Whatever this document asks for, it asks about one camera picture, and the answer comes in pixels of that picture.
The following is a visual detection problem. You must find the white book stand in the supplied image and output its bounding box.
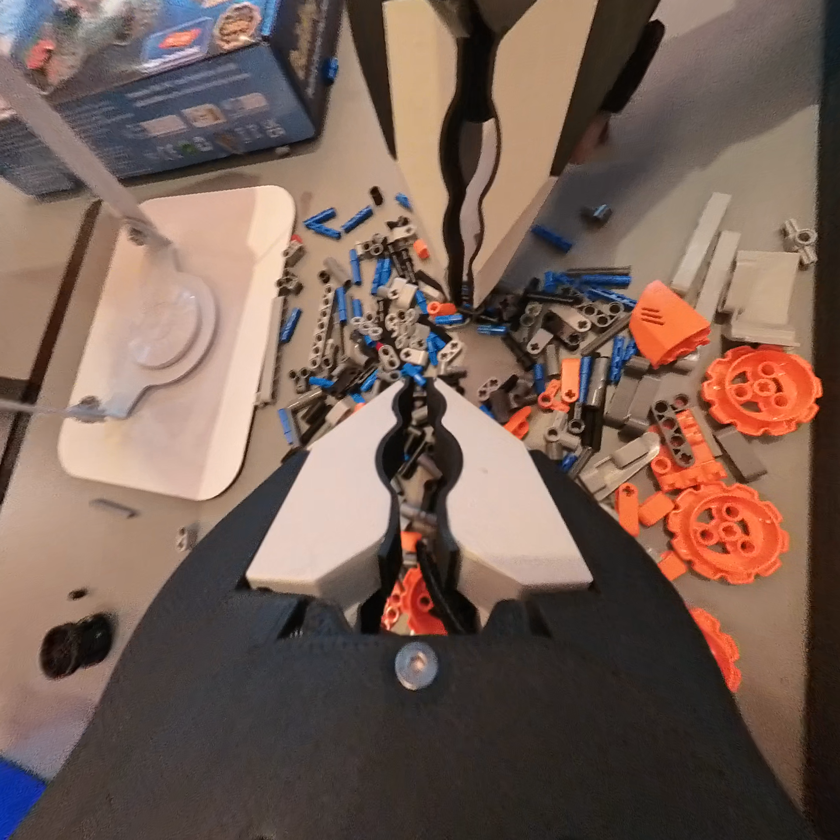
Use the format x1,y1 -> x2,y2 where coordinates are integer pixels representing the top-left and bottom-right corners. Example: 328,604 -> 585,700
0,56 -> 296,503

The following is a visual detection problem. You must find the blue robot kit box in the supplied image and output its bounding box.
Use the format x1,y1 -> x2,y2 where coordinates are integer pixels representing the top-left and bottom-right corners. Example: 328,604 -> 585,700
0,0 -> 342,198

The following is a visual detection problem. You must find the person's right hand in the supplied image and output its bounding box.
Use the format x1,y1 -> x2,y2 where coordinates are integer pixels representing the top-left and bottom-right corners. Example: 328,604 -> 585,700
574,112 -> 614,168

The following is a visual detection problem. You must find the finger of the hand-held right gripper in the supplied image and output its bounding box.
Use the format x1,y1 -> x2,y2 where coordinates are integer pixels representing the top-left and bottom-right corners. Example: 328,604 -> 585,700
382,0 -> 470,306
466,0 -> 598,311

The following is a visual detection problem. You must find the long grey holed beam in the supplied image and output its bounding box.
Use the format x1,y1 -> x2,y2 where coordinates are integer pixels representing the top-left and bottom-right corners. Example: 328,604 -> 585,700
256,289 -> 284,404

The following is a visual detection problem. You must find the pile of small building pieces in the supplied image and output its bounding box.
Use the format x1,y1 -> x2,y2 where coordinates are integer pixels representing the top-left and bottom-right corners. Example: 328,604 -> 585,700
276,187 -> 769,526

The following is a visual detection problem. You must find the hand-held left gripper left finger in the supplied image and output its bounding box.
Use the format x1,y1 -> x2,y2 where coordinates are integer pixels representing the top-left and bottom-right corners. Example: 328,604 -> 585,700
245,379 -> 414,634

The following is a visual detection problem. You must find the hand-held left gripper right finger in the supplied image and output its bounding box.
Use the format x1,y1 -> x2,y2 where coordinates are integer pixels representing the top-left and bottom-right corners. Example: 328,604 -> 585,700
427,378 -> 595,634

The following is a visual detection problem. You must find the blue plastic bin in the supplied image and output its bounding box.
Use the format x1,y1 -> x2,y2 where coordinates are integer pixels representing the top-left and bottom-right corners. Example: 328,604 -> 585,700
0,755 -> 50,840

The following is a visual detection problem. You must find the small black wheel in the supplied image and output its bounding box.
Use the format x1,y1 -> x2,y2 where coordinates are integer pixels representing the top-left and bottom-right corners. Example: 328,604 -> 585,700
39,613 -> 118,680

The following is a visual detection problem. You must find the large grey panel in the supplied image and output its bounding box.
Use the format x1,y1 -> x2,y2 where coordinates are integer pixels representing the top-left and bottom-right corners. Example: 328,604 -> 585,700
722,249 -> 803,349

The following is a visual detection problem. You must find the orange curved panel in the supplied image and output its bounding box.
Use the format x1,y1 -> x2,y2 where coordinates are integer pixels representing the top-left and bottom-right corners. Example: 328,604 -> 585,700
629,280 -> 713,368

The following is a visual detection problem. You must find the long light grey beam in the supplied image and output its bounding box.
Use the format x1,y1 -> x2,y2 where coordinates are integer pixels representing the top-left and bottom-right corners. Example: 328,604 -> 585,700
671,192 -> 732,296
692,230 -> 742,322

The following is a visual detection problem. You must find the group of orange gear wheels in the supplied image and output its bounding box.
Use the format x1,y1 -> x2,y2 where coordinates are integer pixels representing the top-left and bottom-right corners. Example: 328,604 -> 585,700
381,344 -> 824,693

